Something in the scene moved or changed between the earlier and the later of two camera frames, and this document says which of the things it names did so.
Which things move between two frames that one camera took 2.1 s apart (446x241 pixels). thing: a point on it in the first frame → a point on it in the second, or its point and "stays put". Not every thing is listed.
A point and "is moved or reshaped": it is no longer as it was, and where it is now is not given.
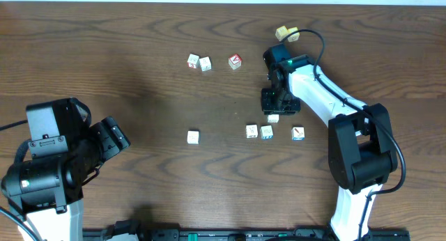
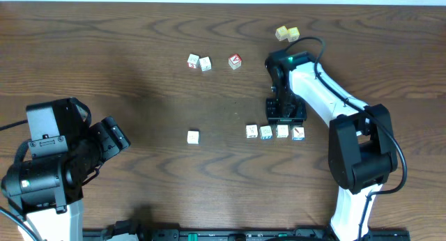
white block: (251, 131) stays put
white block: (266, 132) stays put
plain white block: (273, 118) is moved or reshaped
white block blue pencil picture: (297, 133) stays put
